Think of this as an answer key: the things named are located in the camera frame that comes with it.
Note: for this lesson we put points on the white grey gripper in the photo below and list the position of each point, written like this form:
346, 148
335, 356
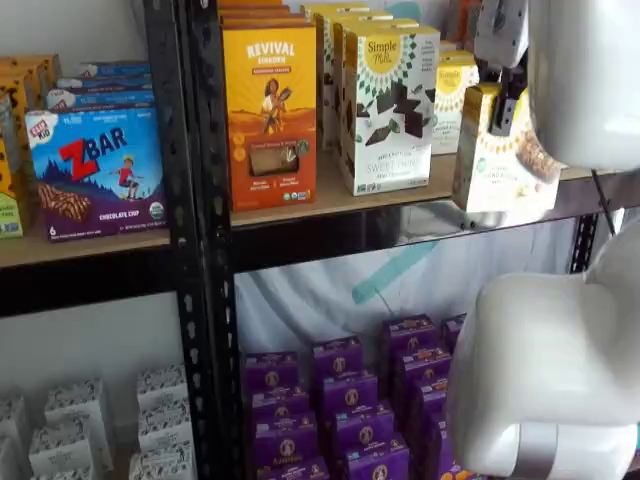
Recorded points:
502, 30

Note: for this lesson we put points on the small white yellow Simple Mills box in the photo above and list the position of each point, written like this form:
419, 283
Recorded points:
500, 175
450, 115
455, 56

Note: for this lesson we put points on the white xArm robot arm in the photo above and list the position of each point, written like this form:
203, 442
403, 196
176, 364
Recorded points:
550, 350

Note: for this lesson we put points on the tall Simple Mills sweet thins box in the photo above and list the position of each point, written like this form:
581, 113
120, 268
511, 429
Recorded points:
395, 125
335, 6
322, 75
340, 75

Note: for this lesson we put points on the orange Revival cracker box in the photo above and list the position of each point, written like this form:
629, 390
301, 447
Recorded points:
260, 20
250, 4
257, 12
270, 125

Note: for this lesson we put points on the purple Annie's snack box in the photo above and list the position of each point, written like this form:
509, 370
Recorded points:
295, 471
280, 405
285, 440
410, 335
420, 367
362, 427
452, 332
430, 395
437, 450
337, 360
377, 462
350, 395
270, 372

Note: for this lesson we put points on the blue Clif Kid ZBar box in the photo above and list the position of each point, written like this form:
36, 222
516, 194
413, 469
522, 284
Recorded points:
115, 68
100, 175
105, 82
100, 98

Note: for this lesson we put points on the white black patterned box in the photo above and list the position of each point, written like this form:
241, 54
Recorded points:
62, 474
11, 417
162, 385
75, 402
162, 462
60, 445
165, 425

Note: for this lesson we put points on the yellow chocolate chip cookie box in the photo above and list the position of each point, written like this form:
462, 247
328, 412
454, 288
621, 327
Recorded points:
12, 90
42, 75

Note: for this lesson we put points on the yellow green snack box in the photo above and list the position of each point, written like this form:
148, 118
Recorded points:
7, 200

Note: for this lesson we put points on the teal tape strip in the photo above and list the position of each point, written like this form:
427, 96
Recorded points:
385, 280

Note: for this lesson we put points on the white backdrop sheet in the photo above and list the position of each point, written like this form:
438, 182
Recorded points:
300, 300

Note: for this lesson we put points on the black metal shelving unit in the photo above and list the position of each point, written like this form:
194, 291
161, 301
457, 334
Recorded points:
210, 200
165, 100

